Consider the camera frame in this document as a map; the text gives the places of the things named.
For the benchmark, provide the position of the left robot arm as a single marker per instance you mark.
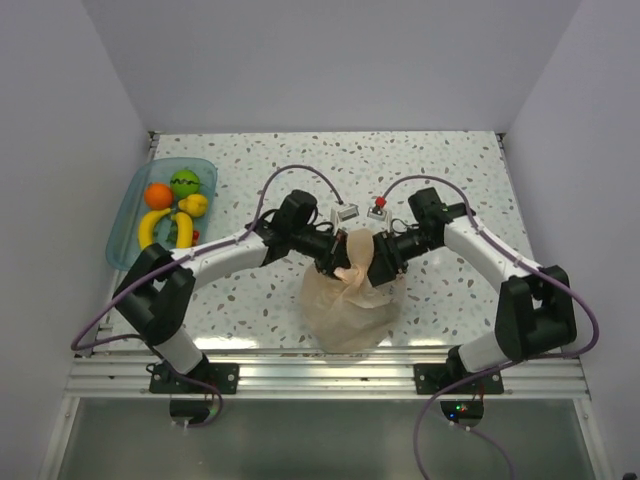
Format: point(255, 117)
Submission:
point(157, 290)

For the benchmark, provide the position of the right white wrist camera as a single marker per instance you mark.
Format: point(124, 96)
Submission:
point(379, 212)

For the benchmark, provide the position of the right round controller board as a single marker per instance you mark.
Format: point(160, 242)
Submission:
point(466, 413)

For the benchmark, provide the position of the left round controller board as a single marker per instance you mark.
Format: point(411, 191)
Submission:
point(190, 412)

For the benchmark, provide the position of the orange plastic bag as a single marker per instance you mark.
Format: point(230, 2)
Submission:
point(347, 314)

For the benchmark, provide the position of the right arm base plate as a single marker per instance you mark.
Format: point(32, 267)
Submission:
point(431, 378)

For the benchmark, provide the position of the aluminium rail frame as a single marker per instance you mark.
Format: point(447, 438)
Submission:
point(380, 374)

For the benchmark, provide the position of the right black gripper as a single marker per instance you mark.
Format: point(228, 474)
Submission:
point(388, 260)

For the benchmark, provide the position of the round controller board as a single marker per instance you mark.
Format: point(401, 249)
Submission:
point(466, 413)
point(190, 412)

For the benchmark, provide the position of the fake green apple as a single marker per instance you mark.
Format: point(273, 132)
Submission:
point(184, 183)

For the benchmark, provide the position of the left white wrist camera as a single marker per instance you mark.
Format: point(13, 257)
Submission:
point(342, 212)

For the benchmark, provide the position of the fake yellow lemon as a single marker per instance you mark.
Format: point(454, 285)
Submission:
point(195, 205)

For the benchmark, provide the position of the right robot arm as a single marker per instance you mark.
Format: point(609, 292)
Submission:
point(534, 312)

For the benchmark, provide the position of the fake yellow banana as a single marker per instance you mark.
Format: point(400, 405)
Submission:
point(146, 228)
point(185, 229)

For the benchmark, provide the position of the fake orange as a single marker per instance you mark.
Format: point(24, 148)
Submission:
point(158, 196)

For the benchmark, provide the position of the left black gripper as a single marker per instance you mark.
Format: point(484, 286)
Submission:
point(335, 253)

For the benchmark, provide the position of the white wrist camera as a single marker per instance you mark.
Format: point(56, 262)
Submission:
point(379, 212)
point(342, 212)

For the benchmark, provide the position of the blue plastic tray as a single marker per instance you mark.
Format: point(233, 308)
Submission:
point(122, 246)

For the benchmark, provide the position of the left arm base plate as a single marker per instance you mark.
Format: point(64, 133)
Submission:
point(206, 378)

